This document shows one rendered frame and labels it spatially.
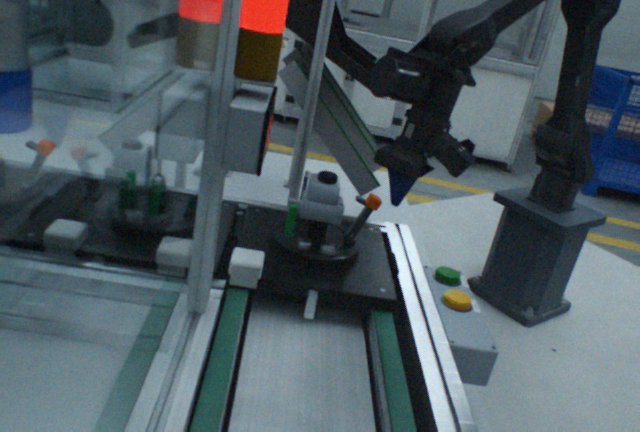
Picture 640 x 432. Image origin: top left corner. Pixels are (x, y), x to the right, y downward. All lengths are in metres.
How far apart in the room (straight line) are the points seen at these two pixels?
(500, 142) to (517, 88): 0.47
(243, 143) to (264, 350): 0.30
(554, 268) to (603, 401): 0.23
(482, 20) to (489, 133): 4.31
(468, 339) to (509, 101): 4.33
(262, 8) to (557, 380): 0.71
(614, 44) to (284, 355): 9.40
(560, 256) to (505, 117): 4.05
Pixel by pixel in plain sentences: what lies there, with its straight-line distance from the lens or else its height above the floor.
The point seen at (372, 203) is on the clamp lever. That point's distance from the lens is 0.88.
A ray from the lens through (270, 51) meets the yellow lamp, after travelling 0.61.
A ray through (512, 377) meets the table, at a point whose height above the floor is 0.86.
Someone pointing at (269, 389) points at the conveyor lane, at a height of 0.92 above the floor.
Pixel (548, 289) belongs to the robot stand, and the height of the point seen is 0.93.
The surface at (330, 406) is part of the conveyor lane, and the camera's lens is 0.71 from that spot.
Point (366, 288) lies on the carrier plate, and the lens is 0.84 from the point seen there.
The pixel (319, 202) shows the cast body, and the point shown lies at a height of 1.06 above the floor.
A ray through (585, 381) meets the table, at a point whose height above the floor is 0.86.
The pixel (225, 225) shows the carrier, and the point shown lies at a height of 0.97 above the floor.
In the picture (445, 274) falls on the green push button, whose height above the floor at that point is 0.97.
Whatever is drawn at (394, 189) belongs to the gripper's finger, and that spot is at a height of 1.09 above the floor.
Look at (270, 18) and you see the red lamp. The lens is 0.60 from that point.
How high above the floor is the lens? 1.39
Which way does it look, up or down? 21 degrees down
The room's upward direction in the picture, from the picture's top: 11 degrees clockwise
